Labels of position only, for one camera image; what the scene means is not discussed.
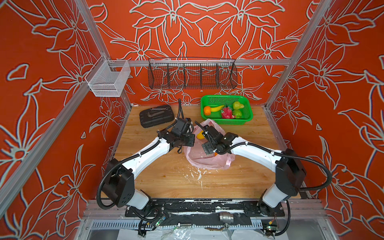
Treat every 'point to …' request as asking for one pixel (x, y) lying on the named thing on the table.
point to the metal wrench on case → (148, 114)
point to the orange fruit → (207, 110)
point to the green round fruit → (237, 113)
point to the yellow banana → (217, 108)
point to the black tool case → (151, 117)
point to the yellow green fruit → (237, 105)
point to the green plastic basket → (216, 101)
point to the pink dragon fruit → (227, 113)
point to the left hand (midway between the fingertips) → (193, 137)
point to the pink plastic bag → (196, 154)
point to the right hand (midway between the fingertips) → (209, 143)
